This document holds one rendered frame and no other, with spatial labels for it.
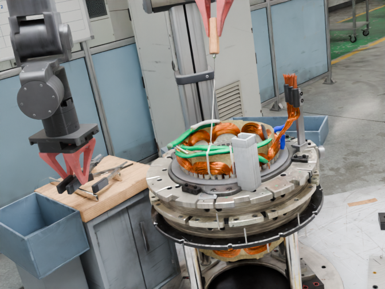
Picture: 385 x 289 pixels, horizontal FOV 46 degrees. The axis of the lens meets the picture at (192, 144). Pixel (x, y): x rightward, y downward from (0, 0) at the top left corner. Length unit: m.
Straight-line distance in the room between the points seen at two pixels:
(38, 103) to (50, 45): 0.10
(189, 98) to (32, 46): 0.63
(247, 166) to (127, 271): 0.39
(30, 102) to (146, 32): 2.56
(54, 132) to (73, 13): 2.42
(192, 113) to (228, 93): 2.10
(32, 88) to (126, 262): 0.45
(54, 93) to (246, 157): 0.30
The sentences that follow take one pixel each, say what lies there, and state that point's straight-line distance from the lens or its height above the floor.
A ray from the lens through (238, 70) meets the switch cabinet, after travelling 3.44.
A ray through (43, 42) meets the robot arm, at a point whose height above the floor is 1.37.
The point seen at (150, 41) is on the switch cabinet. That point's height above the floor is 1.05.
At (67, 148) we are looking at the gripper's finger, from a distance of 0.76.
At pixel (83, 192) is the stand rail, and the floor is 1.08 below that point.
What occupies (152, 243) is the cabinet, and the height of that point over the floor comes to 0.91.
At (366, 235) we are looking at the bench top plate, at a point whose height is 0.78.
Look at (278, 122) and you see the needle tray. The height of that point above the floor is 1.05.
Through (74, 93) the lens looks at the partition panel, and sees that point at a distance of 3.19.
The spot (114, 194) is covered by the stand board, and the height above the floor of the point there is 1.07.
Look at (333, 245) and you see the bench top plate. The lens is 1.15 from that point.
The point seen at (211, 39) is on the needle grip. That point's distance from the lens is 0.78.
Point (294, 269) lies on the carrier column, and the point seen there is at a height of 0.91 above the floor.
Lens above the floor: 1.43
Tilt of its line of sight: 20 degrees down
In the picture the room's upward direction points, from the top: 10 degrees counter-clockwise
